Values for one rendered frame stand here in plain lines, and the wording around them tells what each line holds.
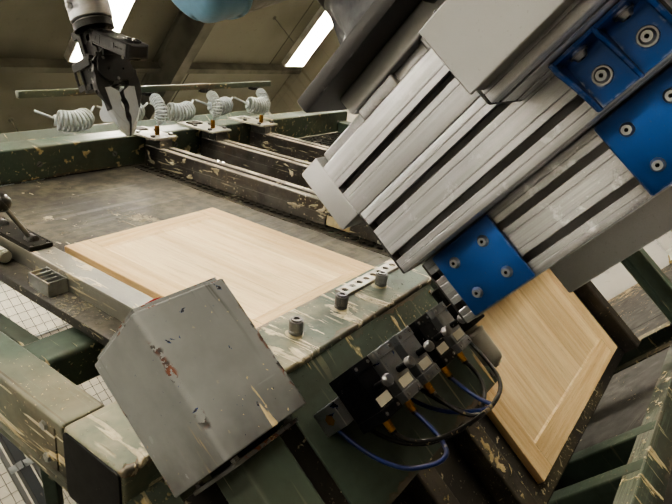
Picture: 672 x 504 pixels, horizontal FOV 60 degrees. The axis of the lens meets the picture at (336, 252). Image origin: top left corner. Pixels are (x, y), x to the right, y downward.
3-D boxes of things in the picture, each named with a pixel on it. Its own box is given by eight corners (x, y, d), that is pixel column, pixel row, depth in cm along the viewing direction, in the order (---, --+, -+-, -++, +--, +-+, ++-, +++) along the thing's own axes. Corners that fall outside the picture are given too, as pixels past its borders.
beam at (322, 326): (124, 548, 69) (121, 476, 64) (66, 496, 75) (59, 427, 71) (587, 201, 239) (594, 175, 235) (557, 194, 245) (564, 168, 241)
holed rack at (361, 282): (347, 297, 111) (347, 294, 111) (334, 291, 113) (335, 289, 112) (574, 171, 239) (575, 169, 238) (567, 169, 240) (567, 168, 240)
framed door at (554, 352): (537, 484, 149) (544, 481, 147) (408, 309, 158) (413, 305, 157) (612, 349, 218) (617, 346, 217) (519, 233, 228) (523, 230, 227)
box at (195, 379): (232, 470, 52) (129, 307, 55) (178, 508, 59) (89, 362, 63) (314, 409, 61) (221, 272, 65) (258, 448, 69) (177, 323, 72)
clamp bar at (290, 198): (415, 260, 145) (430, 166, 136) (120, 158, 205) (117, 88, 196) (433, 250, 152) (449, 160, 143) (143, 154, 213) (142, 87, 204)
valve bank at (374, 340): (436, 500, 72) (324, 341, 76) (367, 530, 81) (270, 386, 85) (554, 347, 111) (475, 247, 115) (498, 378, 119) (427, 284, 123)
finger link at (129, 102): (130, 139, 114) (116, 92, 113) (147, 132, 110) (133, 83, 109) (116, 141, 111) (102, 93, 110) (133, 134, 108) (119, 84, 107)
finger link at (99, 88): (121, 110, 108) (108, 64, 107) (127, 108, 107) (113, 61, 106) (99, 112, 105) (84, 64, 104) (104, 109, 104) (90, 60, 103)
